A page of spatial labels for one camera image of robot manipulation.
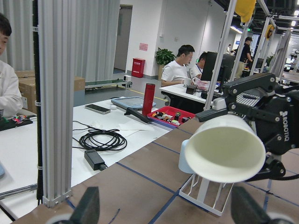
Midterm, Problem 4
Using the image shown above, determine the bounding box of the coiled black cable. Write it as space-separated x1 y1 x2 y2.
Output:
72 120 128 151

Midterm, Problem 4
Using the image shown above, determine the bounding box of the red parts tray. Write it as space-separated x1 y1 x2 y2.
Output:
147 106 195 129

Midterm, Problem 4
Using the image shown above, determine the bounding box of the metal reacher grabber tool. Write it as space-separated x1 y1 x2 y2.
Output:
0 184 37 200

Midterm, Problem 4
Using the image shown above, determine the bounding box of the black smartphone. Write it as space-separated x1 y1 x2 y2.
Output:
85 104 111 114

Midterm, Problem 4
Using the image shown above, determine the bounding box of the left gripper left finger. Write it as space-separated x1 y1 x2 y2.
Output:
70 187 100 224

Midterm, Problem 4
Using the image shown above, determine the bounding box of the green potted plant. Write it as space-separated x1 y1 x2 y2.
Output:
155 48 175 81

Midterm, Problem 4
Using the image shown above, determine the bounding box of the red thermos bottle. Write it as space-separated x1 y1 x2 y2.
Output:
142 83 155 116

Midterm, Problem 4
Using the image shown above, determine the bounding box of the white wire cup rack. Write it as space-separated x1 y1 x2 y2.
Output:
179 174 233 217

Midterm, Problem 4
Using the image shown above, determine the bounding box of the light blue cup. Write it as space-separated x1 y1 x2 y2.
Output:
178 140 194 174

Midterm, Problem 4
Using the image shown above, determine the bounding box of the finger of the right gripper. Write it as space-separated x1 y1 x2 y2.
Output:
195 97 228 122

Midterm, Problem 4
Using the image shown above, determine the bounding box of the white cup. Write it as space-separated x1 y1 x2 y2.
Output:
186 114 266 183

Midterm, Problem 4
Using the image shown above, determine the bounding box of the seated man white shirt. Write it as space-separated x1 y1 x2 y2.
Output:
161 44 195 87

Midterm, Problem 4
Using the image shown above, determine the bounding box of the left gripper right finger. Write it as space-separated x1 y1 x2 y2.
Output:
231 186 271 224

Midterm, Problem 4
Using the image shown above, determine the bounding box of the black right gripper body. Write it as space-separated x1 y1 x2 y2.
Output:
223 73 299 181

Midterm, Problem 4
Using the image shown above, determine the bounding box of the man in white hoodie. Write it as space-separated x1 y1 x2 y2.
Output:
0 14 23 118

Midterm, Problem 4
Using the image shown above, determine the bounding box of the blue teach pendant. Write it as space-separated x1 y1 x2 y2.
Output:
0 165 5 179

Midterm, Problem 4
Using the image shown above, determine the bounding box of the aluminium frame post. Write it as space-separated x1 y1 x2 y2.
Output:
38 0 76 208

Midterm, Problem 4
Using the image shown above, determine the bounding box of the black power adapter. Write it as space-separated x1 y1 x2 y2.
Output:
84 150 107 171

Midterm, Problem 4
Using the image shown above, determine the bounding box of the red fire box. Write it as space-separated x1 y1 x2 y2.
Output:
131 58 145 78

